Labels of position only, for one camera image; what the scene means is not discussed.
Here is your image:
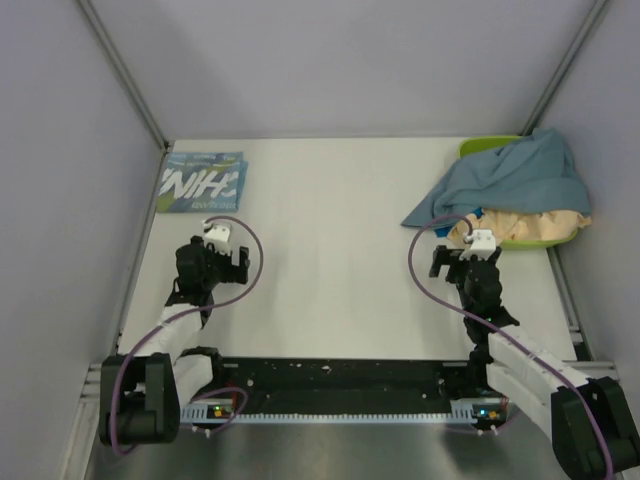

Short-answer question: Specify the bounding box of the grey-blue t shirt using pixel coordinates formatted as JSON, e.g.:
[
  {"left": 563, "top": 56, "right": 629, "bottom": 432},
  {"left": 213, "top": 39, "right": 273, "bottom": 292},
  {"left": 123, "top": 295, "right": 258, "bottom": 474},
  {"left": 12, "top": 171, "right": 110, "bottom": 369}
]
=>
[{"left": 401, "top": 129, "right": 591, "bottom": 228}]

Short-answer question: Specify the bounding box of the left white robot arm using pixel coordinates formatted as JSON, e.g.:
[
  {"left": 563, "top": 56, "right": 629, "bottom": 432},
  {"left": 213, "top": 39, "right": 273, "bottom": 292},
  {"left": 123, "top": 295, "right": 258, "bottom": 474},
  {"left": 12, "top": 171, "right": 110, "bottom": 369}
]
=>
[{"left": 99, "top": 236, "right": 255, "bottom": 456}]

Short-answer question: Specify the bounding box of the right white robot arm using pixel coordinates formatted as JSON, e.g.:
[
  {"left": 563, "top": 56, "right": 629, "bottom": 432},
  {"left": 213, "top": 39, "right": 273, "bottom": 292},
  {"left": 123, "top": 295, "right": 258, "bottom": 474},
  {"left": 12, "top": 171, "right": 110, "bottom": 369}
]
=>
[{"left": 429, "top": 245, "right": 639, "bottom": 479}]

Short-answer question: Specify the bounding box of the bright blue t shirt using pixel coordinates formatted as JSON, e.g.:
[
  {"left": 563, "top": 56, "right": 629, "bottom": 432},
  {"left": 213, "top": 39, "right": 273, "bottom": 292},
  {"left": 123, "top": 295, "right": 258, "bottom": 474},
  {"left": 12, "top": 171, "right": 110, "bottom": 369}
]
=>
[{"left": 434, "top": 209, "right": 484, "bottom": 238}]

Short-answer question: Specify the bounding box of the cream yellow t shirt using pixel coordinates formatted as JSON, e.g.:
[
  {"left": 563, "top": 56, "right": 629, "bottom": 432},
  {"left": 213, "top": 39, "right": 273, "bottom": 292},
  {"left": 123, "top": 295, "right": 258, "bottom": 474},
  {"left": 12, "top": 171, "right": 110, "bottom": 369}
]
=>
[{"left": 467, "top": 209, "right": 592, "bottom": 249}]

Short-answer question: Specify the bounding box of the folded printed blue t shirt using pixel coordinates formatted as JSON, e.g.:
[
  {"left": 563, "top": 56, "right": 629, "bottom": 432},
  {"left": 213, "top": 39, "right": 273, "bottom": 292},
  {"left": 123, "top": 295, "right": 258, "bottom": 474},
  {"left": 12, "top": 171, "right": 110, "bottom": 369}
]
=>
[{"left": 156, "top": 152, "right": 248, "bottom": 214}]

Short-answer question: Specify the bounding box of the green plastic basket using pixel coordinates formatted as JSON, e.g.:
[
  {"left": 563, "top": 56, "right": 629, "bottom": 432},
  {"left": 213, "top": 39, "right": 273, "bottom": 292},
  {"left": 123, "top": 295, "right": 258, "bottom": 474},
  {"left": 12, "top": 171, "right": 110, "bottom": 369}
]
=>
[{"left": 458, "top": 134, "right": 581, "bottom": 252}]

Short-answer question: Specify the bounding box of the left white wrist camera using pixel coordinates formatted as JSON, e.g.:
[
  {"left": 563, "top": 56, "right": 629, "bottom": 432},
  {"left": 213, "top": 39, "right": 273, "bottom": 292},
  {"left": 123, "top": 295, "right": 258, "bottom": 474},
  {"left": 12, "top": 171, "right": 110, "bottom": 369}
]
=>
[{"left": 202, "top": 220, "right": 232, "bottom": 248}]

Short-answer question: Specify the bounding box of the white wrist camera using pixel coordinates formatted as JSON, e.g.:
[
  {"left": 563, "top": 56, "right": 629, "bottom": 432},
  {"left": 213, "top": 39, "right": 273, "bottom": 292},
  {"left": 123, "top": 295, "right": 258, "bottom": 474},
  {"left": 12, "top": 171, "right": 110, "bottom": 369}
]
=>
[
  {"left": 202, "top": 220, "right": 232, "bottom": 248},
  {"left": 460, "top": 229, "right": 498, "bottom": 260}
]

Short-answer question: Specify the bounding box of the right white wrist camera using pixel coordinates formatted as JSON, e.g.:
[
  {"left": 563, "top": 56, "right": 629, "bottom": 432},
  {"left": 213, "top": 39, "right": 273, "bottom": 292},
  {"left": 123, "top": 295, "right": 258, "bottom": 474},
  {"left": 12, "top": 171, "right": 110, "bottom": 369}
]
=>
[{"left": 460, "top": 229, "right": 498, "bottom": 260}]

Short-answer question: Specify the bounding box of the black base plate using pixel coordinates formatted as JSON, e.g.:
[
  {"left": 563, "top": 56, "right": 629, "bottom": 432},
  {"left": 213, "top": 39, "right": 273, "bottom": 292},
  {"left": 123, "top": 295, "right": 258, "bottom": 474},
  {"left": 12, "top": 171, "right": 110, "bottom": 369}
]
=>
[{"left": 199, "top": 357, "right": 508, "bottom": 420}]

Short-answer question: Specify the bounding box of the light blue cable duct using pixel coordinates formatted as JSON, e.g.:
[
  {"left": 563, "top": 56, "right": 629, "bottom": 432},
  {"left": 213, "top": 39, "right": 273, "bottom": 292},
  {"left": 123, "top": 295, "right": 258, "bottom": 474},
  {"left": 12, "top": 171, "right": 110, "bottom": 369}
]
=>
[{"left": 180, "top": 401, "right": 507, "bottom": 428}]

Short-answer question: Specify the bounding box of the right aluminium corner post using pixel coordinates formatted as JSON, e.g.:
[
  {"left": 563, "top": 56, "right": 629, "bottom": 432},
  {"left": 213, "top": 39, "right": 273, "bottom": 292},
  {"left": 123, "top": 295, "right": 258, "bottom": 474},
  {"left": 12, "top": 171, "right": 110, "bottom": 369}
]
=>
[{"left": 520, "top": 0, "right": 612, "bottom": 136}]

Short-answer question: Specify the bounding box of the aluminium corner post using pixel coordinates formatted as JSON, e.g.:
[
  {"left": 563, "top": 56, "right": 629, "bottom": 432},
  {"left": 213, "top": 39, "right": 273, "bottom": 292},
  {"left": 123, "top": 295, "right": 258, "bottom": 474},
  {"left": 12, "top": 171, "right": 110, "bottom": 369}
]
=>
[
  {"left": 75, "top": 0, "right": 170, "bottom": 152},
  {"left": 520, "top": 0, "right": 612, "bottom": 136}
]

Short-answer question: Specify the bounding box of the left aluminium corner post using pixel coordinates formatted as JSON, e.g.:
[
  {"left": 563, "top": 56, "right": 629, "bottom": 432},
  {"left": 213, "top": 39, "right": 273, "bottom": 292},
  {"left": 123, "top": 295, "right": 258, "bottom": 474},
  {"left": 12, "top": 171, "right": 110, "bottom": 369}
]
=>
[{"left": 75, "top": 0, "right": 170, "bottom": 152}]

